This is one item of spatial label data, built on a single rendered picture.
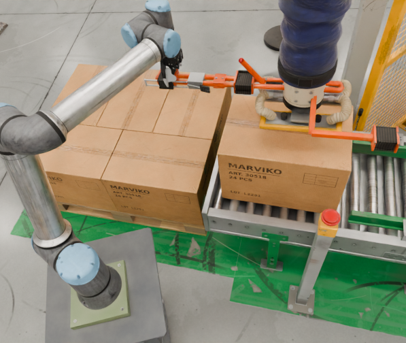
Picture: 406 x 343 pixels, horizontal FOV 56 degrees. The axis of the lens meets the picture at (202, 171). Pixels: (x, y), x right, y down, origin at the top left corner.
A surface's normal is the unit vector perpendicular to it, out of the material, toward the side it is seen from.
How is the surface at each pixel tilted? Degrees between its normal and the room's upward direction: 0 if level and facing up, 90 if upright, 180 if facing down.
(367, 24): 90
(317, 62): 82
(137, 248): 0
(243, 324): 0
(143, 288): 0
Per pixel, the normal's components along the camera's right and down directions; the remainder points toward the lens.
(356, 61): -0.23, 0.81
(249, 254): -0.11, -0.58
